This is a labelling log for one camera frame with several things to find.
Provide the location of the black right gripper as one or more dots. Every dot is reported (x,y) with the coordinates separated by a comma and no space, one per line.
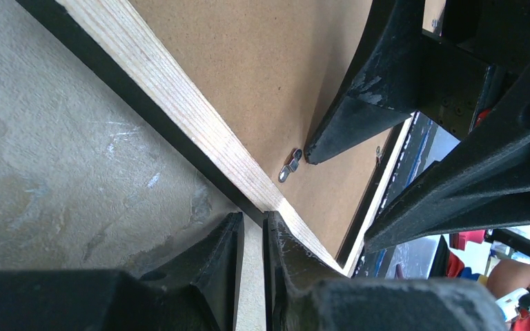
(477,52)

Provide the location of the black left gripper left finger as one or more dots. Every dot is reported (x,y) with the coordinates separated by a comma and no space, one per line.
(196,290)

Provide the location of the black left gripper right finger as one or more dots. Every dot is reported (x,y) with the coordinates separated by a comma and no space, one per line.
(303,293)

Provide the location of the brown frame backing board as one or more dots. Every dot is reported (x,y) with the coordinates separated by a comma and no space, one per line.
(271,70)

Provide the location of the black wooden picture frame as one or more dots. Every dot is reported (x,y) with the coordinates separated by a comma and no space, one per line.
(113,40)

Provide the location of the person at background desk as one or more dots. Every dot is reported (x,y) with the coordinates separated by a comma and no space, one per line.
(508,275)

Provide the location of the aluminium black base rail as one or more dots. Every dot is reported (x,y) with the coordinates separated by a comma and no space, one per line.
(426,142)

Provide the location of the metal frame turn clip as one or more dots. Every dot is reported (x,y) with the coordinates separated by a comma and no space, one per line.
(290,165)

